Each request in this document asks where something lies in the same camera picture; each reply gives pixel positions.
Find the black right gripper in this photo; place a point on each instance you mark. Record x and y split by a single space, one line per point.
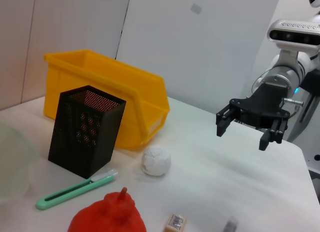
265 109

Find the white paper ball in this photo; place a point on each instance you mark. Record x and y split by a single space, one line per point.
156 160

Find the mint green utility knife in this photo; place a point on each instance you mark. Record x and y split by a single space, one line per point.
65 193

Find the grey marker pen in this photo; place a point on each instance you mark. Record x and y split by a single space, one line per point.
230 227

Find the beige eraser with barcode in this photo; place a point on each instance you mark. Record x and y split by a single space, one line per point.
175 220

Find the black mesh pen holder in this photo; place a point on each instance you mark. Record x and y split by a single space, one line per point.
75 146

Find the translucent green fruit bowl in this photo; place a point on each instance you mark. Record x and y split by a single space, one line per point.
12 161

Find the grey tape patch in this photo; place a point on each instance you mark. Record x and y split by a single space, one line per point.
196 8

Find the yellow plastic storage bin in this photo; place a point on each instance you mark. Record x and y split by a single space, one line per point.
100 74

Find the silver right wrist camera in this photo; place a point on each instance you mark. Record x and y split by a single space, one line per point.
292 29

